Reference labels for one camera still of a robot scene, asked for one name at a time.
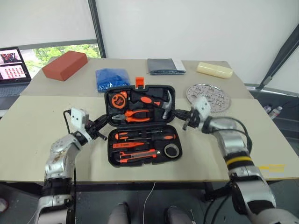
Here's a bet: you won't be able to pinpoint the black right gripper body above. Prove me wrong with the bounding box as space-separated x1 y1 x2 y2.
184 110 202 129

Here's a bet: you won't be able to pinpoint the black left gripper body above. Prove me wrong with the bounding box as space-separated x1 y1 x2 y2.
84 121 102 141

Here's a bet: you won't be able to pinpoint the black orange handled screwdriver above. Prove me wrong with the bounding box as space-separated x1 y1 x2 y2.
126 133 177 142
111 131 164 141

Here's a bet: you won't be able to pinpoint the orange tester screwdriver pen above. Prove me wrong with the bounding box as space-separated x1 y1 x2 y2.
112 141 146 149

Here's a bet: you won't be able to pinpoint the black electrical tape roll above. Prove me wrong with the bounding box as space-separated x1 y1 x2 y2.
164 144 180 159

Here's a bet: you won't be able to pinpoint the orange black utility knife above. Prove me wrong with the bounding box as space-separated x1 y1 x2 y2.
119 149 162 163

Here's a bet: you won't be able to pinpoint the black tool case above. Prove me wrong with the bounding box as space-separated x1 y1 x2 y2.
104 77 183 168

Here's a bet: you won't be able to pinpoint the orange black tape measure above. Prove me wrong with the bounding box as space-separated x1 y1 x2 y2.
109 91 129 109

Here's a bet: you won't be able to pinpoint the round perforated steel plate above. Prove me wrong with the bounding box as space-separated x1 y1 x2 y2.
186 84 232 114

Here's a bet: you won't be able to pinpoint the blue plastic bag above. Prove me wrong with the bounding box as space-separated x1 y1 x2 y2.
95 68 131 93

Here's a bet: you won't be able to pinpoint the dark grey folded cloth package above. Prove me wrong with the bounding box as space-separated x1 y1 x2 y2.
147 58 187 76

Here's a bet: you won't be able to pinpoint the cream cylindrical case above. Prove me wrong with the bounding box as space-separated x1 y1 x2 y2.
196 61 234 79

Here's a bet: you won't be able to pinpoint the red brick block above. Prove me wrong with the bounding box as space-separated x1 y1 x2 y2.
42 51 89 82

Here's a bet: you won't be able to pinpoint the dark rounded shape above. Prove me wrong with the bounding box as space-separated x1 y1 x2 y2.
108 202 130 224
166 205 195 224

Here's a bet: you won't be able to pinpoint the clear white labelled bottle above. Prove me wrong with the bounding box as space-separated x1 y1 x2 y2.
270 106 284 120

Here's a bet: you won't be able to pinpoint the open laptop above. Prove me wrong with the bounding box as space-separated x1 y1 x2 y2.
0 46 32 111

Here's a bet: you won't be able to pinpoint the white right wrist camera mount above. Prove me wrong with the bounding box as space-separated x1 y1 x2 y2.
192 96 210 121

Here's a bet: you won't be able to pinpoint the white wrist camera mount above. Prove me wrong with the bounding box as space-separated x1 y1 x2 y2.
70 107 93 143
192 96 210 121

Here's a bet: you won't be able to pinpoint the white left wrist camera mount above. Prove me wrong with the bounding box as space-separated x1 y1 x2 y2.
70 107 93 143

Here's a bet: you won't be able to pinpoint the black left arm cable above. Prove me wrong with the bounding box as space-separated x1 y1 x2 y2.
63 109 77 224

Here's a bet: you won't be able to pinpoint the orange handled pliers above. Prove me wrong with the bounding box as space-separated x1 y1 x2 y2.
111 110 151 123

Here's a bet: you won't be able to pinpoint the claw hammer orange black handle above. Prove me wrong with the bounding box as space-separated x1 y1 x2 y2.
129 90 175 120

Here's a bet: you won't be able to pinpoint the black metal table frame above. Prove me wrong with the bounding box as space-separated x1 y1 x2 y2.
0 180 234 203

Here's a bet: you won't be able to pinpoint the thin white cable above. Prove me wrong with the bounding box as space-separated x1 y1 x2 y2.
142 181 157 224

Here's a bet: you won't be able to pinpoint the dark window frame post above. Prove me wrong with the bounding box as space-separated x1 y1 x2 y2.
88 0 108 59

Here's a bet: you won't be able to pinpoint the dark slanted frame post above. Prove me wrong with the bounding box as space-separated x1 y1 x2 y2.
255 30 299 91

